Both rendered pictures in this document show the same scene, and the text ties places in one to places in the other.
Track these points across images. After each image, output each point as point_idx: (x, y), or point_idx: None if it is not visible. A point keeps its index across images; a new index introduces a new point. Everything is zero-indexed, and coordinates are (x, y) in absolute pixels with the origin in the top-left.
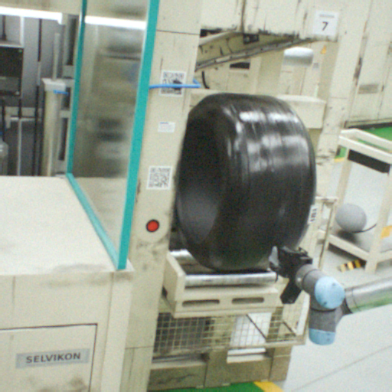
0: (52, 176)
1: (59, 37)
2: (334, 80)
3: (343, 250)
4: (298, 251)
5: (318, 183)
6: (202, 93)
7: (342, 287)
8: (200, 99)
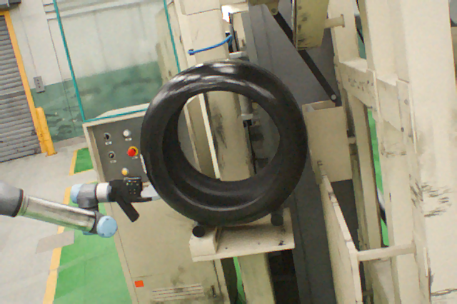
0: (242, 112)
1: (228, 26)
2: (394, 46)
3: None
4: (132, 183)
5: (416, 238)
6: (355, 68)
7: (71, 190)
8: (355, 75)
